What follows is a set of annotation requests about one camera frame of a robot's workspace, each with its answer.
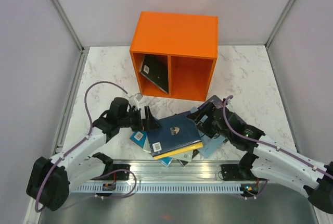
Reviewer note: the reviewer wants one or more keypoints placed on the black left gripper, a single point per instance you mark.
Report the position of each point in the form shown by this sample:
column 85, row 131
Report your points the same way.
column 150, row 123

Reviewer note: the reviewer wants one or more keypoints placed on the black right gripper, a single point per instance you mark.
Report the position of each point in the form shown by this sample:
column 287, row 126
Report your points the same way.
column 206, row 109

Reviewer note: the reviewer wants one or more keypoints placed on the navy blue hardcover book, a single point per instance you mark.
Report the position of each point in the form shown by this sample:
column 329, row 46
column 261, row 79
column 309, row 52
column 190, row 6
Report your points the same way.
column 176, row 131

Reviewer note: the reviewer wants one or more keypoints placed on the yellow paperback book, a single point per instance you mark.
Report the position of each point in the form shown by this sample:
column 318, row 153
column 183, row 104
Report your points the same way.
column 179, row 151

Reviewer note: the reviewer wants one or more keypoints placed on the dark green hardcover book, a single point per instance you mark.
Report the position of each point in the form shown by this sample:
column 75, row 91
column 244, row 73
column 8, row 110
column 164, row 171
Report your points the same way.
column 155, row 71

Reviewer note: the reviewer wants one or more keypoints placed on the pale green plastic file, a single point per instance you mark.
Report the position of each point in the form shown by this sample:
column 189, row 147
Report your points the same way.
column 185, row 156

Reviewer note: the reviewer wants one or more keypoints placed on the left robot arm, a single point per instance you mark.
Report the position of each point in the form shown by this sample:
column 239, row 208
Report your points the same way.
column 52, row 179

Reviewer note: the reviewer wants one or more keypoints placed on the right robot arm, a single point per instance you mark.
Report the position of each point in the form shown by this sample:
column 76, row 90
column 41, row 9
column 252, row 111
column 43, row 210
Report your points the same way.
column 265, row 159

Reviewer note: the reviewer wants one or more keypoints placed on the bright blue paperback book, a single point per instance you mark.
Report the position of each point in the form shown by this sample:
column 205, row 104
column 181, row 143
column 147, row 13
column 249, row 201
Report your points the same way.
column 140, row 138

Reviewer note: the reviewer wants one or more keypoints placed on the purple galaxy cover book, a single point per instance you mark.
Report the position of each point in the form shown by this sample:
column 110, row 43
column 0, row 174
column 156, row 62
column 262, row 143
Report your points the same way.
column 215, row 100

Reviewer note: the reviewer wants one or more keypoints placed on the light blue paperback book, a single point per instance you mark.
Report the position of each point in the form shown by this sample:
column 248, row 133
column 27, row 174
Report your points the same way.
column 210, row 145

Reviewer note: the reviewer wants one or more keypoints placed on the black paperback book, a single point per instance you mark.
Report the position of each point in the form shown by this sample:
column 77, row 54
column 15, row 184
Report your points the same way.
column 184, row 163

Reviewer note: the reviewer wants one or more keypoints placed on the orange two-compartment shelf box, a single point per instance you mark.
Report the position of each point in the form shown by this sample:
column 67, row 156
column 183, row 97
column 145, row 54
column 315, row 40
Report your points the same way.
column 186, row 44

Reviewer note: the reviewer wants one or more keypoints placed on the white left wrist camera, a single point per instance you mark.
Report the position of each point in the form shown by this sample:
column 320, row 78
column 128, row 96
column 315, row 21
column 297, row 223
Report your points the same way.
column 134, row 99

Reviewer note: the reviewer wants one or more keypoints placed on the aluminium frame rail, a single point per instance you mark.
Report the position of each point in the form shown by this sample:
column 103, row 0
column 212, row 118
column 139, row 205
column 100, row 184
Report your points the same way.
column 144, row 167

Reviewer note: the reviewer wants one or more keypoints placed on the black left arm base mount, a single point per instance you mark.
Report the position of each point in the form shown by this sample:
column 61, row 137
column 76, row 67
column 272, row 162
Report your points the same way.
column 116, row 173

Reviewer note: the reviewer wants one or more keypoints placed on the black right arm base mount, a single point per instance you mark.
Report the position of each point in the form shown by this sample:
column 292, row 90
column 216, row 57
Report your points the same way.
column 237, row 172

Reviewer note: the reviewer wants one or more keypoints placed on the slotted white cable duct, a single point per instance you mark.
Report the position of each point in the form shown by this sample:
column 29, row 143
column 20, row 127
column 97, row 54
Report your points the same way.
column 164, row 188

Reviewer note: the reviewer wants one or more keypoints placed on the left corner frame post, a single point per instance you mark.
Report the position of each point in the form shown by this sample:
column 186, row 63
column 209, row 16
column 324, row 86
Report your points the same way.
column 67, row 24

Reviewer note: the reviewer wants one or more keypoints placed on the corner frame post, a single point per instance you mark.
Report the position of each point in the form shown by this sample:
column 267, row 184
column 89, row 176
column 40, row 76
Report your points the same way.
column 281, row 19
column 67, row 24

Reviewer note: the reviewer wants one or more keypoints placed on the right corner frame post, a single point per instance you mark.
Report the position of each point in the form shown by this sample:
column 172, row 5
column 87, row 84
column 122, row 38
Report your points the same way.
column 281, row 19

